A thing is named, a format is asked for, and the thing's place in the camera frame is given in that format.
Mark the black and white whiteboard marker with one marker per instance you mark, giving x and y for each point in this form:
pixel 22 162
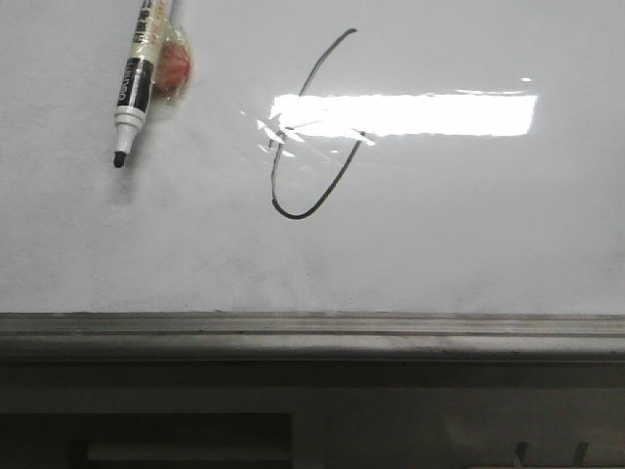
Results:
pixel 151 30

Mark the white whiteboard surface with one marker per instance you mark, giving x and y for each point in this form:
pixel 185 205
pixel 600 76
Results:
pixel 326 156

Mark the red ball taped to marker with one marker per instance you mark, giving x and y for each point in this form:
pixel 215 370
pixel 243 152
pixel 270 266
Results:
pixel 174 67

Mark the grey aluminium whiteboard frame rail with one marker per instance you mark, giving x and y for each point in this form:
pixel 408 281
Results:
pixel 267 336

